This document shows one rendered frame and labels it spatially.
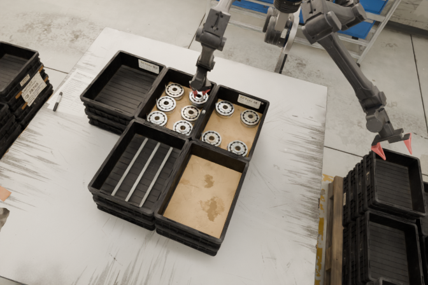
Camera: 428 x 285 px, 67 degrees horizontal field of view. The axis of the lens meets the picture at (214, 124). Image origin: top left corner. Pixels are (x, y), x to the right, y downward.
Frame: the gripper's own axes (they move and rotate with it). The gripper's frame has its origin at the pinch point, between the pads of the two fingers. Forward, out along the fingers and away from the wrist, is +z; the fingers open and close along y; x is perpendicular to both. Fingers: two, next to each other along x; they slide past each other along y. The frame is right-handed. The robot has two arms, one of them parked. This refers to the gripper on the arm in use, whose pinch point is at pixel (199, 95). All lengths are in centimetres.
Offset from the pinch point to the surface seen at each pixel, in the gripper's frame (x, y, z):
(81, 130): 13, -62, 20
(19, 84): 77, -92, 37
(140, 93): 16.6, -27.6, 6.3
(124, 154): -18, -46, 7
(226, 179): -48.0, -6.0, 7.1
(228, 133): -24.6, 6.7, 6.4
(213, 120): -14.3, 3.0, 6.3
